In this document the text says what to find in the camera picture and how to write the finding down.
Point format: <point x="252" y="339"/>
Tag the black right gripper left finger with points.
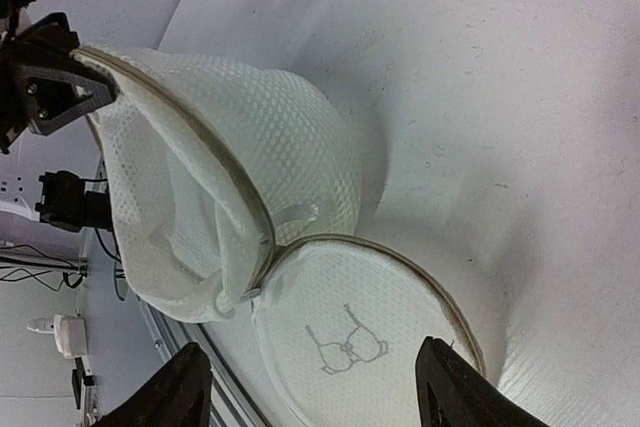
<point x="178" y="395"/>

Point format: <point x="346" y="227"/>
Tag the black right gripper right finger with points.
<point x="452" y="393"/>

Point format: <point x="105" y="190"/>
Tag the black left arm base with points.
<point x="68" y="204"/>

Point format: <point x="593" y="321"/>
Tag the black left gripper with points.
<point x="46" y="82"/>

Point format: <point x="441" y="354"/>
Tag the white mesh laundry bag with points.
<point x="233" y="185"/>

